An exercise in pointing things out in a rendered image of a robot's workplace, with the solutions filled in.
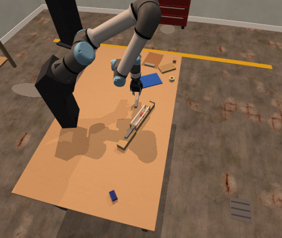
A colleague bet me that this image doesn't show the tan wooden board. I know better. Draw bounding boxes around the tan wooden board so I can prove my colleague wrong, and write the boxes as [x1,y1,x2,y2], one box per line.
[158,63,176,73]

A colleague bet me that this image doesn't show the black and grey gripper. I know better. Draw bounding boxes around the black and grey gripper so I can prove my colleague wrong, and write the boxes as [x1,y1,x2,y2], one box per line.
[130,77,143,96]

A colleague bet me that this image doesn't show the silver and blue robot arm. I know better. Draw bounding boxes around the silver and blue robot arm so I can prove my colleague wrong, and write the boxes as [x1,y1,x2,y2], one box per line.
[51,0,161,87]

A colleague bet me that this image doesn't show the brown clipboard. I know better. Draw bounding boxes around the brown clipboard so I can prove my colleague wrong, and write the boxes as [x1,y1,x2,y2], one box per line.
[142,52,163,68]

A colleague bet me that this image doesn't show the beige roll of masking tape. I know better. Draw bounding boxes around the beige roll of masking tape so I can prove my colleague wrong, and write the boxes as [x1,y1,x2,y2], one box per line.
[169,76,175,82]

